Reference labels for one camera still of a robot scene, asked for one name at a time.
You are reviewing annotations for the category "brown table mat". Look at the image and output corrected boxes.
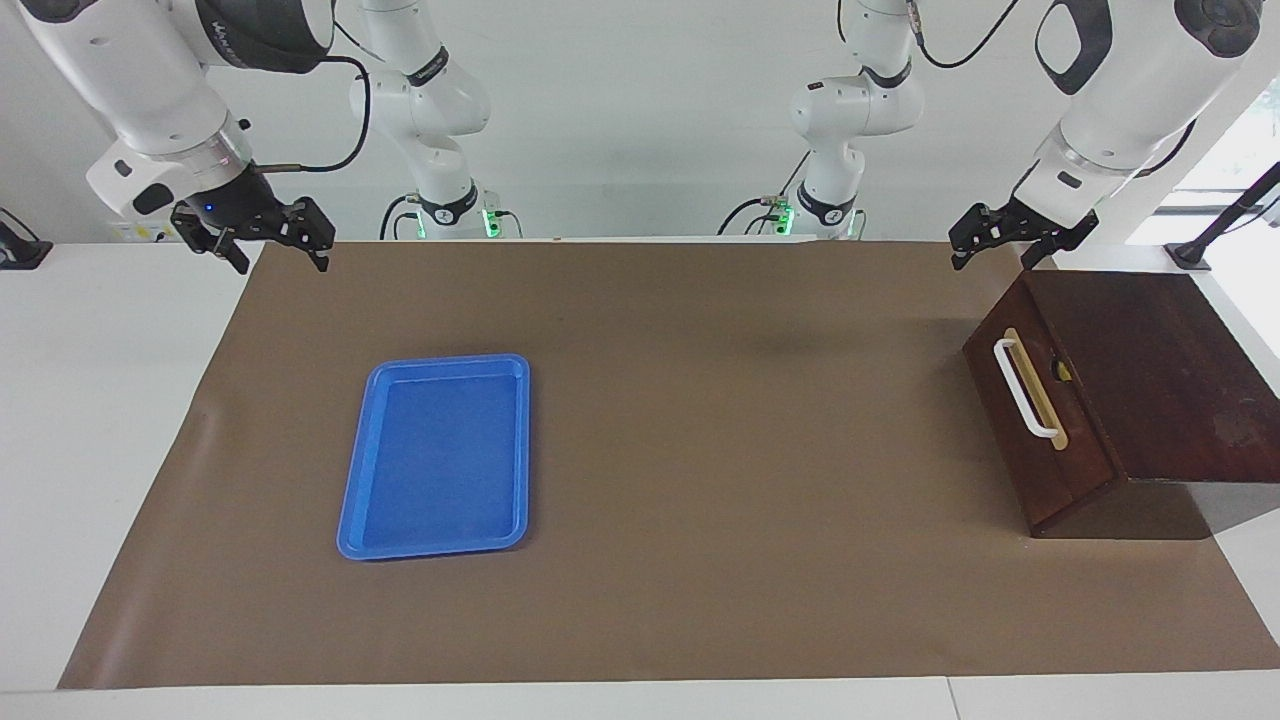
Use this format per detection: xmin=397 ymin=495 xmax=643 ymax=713
xmin=57 ymin=240 xmax=1280 ymax=691

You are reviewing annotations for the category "dark wooden drawer cabinet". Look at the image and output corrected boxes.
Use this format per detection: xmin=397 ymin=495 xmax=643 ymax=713
xmin=963 ymin=270 xmax=1280 ymax=541

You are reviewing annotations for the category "wooden drawer with white handle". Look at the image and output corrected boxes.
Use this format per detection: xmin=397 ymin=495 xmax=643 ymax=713
xmin=964 ymin=272 xmax=1121 ymax=503

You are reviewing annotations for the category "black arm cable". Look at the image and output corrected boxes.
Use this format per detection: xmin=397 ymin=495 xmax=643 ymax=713
xmin=255 ymin=18 xmax=373 ymax=176
xmin=905 ymin=0 xmax=1199 ymax=179

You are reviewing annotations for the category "black table clamp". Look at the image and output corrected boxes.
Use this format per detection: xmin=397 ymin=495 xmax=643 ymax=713
xmin=0 ymin=207 xmax=53 ymax=271

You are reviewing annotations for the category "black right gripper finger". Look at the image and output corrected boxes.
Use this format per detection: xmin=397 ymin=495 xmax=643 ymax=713
xmin=171 ymin=203 xmax=252 ymax=275
xmin=284 ymin=196 xmax=337 ymax=273

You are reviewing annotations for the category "black camera stand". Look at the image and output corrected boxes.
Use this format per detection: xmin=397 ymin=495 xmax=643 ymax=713
xmin=1165 ymin=160 xmax=1280 ymax=273

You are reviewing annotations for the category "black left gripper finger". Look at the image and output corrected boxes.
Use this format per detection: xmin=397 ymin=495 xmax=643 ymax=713
xmin=1021 ymin=234 xmax=1087 ymax=272
xmin=949 ymin=202 xmax=1005 ymax=272

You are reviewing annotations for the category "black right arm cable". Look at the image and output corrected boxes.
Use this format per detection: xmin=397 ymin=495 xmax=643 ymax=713
xmin=255 ymin=18 xmax=373 ymax=176

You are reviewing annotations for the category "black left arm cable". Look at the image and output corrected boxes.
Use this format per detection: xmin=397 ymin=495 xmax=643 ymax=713
xmin=905 ymin=0 xmax=1199 ymax=179

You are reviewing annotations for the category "blue plastic tray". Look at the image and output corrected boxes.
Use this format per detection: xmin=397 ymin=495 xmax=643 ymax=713
xmin=336 ymin=353 xmax=531 ymax=561

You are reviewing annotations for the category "white wall socket box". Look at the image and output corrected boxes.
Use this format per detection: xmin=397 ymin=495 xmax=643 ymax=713
xmin=105 ymin=216 xmax=183 ymax=244

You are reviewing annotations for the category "black left base cable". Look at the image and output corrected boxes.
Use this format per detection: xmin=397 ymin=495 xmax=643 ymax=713
xmin=717 ymin=150 xmax=813 ymax=237

